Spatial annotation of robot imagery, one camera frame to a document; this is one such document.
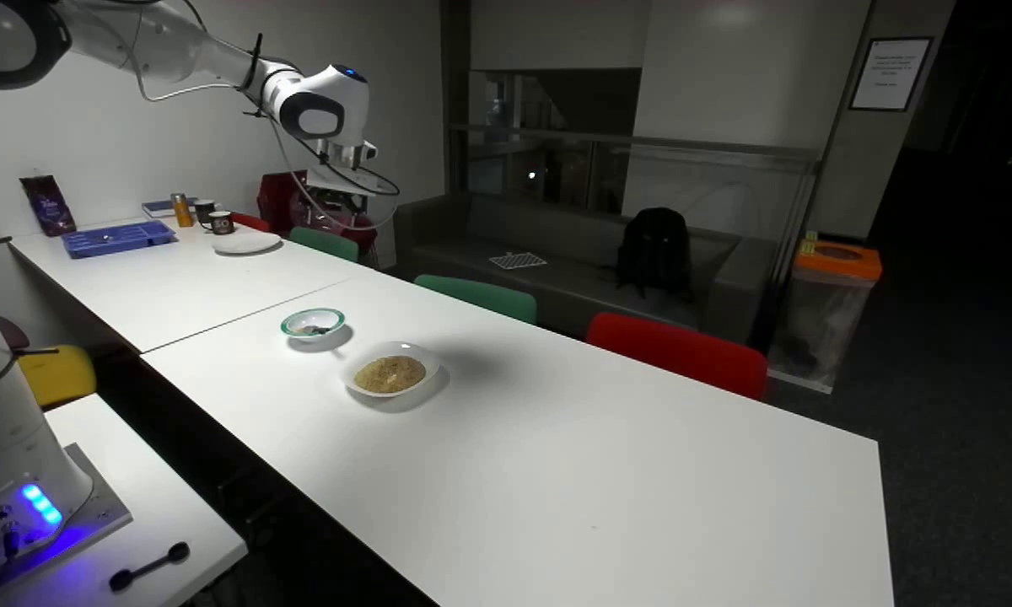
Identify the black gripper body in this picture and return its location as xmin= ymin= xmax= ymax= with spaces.
xmin=302 ymin=133 xmax=364 ymax=189

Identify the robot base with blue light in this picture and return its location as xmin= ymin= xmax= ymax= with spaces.
xmin=0 ymin=442 xmax=134 ymax=590

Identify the white plate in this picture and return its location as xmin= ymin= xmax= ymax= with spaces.
xmin=213 ymin=227 xmax=288 ymax=259

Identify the bowl with food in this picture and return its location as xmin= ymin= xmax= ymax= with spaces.
xmin=339 ymin=337 xmax=450 ymax=411

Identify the wide green chair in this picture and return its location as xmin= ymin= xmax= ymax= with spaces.
xmin=288 ymin=223 xmax=364 ymax=266

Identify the dark red chair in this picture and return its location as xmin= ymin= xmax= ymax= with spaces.
xmin=253 ymin=169 xmax=382 ymax=263

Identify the orange bottle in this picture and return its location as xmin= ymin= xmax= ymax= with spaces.
xmin=168 ymin=189 xmax=200 ymax=233

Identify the small green chair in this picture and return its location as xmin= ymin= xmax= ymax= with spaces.
xmin=412 ymin=269 xmax=538 ymax=327

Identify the brown granular food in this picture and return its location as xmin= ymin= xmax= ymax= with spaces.
xmin=351 ymin=352 xmax=432 ymax=399

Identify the open book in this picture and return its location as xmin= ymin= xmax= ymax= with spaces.
xmin=487 ymin=247 xmax=554 ymax=276

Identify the blue flat box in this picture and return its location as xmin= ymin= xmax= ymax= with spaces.
xmin=61 ymin=218 xmax=182 ymax=263

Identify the grey sofa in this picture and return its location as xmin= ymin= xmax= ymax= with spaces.
xmin=391 ymin=192 xmax=782 ymax=342

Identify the dark standing phone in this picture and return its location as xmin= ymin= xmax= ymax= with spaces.
xmin=16 ymin=172 xmax=82 ymax=240

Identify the black backpack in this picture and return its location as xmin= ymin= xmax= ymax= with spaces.
xmin=615 ymin=206 xmax=695 ymax=302

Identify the yellow stool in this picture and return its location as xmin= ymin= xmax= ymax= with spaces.
xmin=12 ymin=339 xmax=100 ymax=411

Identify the black dumbbell shaped tool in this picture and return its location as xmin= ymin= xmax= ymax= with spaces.
xmin=108 ymin=540 xmax=192 ymax=598

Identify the orange lidded bin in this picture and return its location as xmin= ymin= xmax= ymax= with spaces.
xmin=769 ymin=233 xmax=888 ymax=399

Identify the paper wall notice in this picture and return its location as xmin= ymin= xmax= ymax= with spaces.
xmin=848 ymin=33 xmax=938 ymax=115

